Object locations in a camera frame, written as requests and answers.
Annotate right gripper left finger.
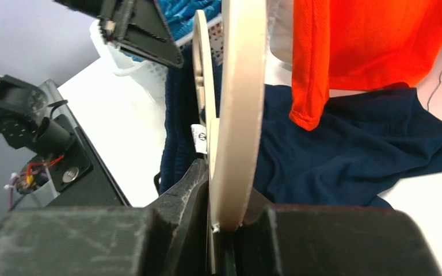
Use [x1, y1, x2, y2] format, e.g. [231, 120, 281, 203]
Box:
[0, 159, 208, 275]

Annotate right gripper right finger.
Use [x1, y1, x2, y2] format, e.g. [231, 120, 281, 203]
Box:
[219, 187, 441, 275]

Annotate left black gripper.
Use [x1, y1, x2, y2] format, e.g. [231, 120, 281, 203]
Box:
[55, 0, 184, 68]

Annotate blue patterned shorts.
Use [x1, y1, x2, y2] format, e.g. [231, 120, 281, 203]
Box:
[158, 0, 222, 41]

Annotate white plastic basket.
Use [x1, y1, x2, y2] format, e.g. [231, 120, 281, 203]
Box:
[89, 14, 223, 99]

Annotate wooden hanger navy shorts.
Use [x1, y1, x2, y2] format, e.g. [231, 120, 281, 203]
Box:
[192, 1, 267, 275]

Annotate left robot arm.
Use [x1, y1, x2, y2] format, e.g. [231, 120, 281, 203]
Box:
[0, 0, 184, 157]

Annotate orange shorts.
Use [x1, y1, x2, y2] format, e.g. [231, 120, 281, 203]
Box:
[289, 1, 442, 131]

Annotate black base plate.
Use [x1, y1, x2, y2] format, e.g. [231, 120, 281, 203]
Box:
[34, 80, 132, 208]

